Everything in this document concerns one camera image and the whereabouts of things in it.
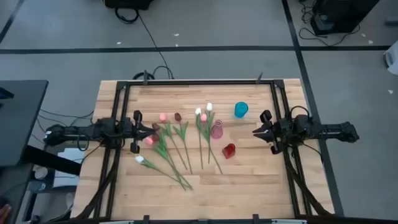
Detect black cable bundle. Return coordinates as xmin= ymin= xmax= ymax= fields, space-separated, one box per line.
xmin=73 ymin=149 xmax=122 ymax=220
xmin=284 ymin=149 xmax=335 ymax=217

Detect blue glass vase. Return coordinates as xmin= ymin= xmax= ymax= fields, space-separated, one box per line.
xmin=234 ymin=101 xmax=249 ymax=119

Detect pink glass vase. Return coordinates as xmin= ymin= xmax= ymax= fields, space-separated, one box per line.
xmin=210 ymin=119 xmax=224 ymax=140

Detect large black equipment box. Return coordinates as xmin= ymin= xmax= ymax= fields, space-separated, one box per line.
xmin=310 ymin=0 xmax=381 ymax=35

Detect black equipment case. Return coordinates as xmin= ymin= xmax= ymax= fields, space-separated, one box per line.
xmin=103 ymin=0 xmax=154 ymax=11

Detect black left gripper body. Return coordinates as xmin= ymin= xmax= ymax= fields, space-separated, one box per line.
xmin=126 ymin=110 xmax=143 ymax=154

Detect black slanted beam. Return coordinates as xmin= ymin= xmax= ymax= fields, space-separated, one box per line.
xmin=22 ymin=145 xmax=83 ymax=176

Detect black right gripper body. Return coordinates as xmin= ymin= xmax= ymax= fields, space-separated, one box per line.
xmin=261 ymin=110 xmax=283 ymax=156

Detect person's hand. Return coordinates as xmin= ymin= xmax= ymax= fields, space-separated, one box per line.
xmin=0 ymin=203 xmax=12 ymax=224

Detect tangled black cables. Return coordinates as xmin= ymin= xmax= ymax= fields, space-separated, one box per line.
xmin=298 ymin=0 xmax=361 ymax=47

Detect red glass vase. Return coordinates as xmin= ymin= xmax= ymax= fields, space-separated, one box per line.
xmin=221 ymin=142 xmax=236 ymax=160

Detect black desk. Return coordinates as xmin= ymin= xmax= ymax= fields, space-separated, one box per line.
xmin=0 ymin=80 xmax=49 ymax=168

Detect white plastic object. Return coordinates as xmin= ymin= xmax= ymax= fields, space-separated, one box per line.
xmin=383 ymin=40 xmax=398 ymax=77

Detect black metal table frame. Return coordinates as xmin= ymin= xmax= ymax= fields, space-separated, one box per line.
xmin=93 ymin=71 xmax=315 ymax=224

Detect white round cup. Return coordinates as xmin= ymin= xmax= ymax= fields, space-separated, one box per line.
xmin=34 ymin=167 xmax=49 ymax=180

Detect long black floor cable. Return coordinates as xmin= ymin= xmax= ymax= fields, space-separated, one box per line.
xmin=114 ymin=7 xmax=175 ymax=80

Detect white sheet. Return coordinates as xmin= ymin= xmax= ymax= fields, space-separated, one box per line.
xmin=52 ymin=147 xmax=86 ymax=189

